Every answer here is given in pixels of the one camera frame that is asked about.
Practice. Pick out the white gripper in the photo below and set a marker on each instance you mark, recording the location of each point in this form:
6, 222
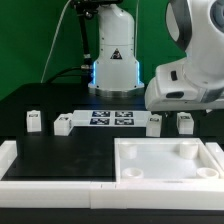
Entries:
170, 91

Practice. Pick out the white square table top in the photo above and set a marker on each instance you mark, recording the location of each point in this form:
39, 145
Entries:
164, 159

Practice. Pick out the white marker base plate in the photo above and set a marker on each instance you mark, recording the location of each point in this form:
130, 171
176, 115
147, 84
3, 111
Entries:
110, 118

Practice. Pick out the white U-shaped fence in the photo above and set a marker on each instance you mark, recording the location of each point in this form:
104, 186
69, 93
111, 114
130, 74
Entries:
191, 194

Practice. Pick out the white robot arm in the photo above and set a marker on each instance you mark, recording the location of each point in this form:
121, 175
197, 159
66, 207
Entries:
173, 52

